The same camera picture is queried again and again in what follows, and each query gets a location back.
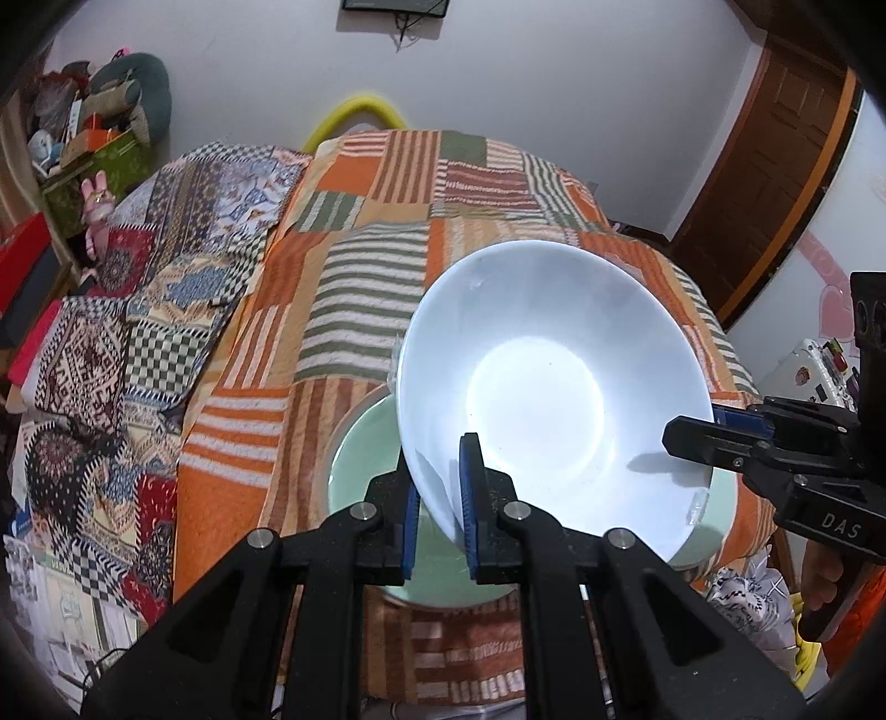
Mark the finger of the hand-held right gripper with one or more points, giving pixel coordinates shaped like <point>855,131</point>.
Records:
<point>706,443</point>
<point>744,419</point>

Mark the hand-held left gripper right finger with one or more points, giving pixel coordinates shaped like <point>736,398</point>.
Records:
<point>471,509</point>

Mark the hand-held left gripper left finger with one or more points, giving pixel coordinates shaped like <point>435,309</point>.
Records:
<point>410,536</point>

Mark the green bowl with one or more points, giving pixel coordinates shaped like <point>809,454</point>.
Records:
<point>367,450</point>

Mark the white bowl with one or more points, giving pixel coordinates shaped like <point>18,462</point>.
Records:
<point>554,346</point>

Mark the person's right forearm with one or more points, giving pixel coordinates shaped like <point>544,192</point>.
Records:
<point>862,616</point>

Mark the person's right hand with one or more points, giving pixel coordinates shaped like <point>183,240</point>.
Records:
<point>821,578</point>

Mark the white case with stickers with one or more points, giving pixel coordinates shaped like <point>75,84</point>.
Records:
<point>810,374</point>

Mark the black-and-white patterned cloth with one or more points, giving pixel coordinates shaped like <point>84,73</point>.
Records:
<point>751,602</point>

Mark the yellow plastic object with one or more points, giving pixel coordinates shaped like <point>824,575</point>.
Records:
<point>810,658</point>

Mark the white cabinet with pink print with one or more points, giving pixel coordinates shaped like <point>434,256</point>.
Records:
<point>830,228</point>

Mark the orange striped patchwork blanket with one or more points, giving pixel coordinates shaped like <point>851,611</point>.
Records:
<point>360,291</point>

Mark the brown wooden door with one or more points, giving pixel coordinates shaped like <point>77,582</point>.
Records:
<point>768,173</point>

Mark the ornate patterned blanket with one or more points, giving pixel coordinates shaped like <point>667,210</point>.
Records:
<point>173,277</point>

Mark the yellow foam hoop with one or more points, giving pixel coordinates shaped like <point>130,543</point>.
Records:
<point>332,121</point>

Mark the pink bunny toy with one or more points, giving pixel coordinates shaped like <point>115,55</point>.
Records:
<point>95,197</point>

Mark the green cardboard box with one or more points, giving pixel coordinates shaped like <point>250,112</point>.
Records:
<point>104,163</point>

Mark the wall-mounted black screen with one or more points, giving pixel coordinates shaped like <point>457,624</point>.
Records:
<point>394,5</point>

